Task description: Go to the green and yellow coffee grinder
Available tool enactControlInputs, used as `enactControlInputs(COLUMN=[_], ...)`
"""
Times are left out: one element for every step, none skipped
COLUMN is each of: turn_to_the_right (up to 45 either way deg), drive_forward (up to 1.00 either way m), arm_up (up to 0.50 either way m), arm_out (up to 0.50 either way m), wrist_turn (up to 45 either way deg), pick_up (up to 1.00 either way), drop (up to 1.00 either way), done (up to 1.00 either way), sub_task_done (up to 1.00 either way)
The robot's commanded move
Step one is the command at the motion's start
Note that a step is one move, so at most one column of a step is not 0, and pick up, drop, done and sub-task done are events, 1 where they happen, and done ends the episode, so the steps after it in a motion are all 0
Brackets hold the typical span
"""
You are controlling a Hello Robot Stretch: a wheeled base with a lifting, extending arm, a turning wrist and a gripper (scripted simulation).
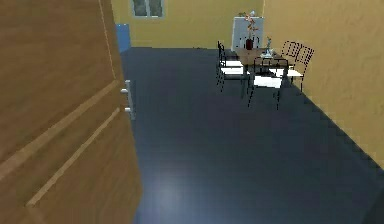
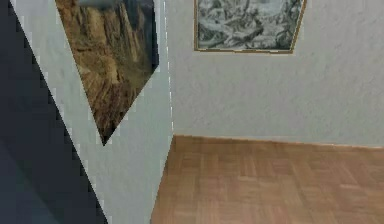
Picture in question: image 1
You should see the black chair white seat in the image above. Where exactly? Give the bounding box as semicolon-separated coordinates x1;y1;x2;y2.
247;57;289;111
217;40;244;68
215;43;251;94
268;41;316;93

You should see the brown wooden dining table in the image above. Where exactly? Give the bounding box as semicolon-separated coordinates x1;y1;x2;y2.
235;47;290;100

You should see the white cabinet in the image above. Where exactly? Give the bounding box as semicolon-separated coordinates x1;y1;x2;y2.
231;16;265;52

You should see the pale blue glass statuette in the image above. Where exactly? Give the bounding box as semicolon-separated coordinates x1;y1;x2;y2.
260;36;275;59

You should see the red vase with flowers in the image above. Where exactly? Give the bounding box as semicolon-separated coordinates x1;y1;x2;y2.
238;10;260;51

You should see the blue door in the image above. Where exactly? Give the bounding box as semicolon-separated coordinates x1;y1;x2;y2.
115;23;132;54

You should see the grey framed window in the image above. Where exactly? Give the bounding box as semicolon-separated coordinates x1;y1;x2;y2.
130;0;165;19

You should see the brown wooden room door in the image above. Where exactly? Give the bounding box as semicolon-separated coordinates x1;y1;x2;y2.
0;0;144;224

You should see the grey door handle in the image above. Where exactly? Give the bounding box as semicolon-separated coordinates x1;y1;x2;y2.
120;79;136;121

